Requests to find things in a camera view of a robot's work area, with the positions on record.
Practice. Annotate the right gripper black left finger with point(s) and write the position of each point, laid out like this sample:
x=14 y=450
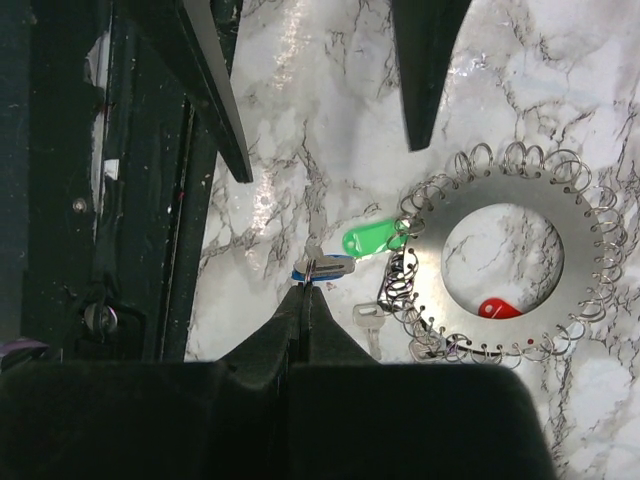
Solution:
x=125 y=420

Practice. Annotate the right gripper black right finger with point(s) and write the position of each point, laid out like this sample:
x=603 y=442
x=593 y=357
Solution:
x=353 y=418

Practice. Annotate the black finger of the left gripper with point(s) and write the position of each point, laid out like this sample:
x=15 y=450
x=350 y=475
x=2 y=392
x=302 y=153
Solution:
x=425 y=33
x=184 y=35

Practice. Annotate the silver key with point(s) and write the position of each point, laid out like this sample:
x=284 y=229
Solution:
x=370 y=318

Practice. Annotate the red key tag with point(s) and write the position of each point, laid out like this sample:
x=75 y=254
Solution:
x=496 y=308

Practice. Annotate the green key tag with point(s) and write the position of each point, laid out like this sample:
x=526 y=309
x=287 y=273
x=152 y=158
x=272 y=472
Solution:
x=374 y=238

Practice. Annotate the metal disc with key rings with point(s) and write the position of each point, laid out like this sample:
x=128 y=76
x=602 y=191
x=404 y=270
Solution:
x=535 y=228

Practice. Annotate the black mounting base plate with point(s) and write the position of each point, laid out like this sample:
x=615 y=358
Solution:
x=106 y=176

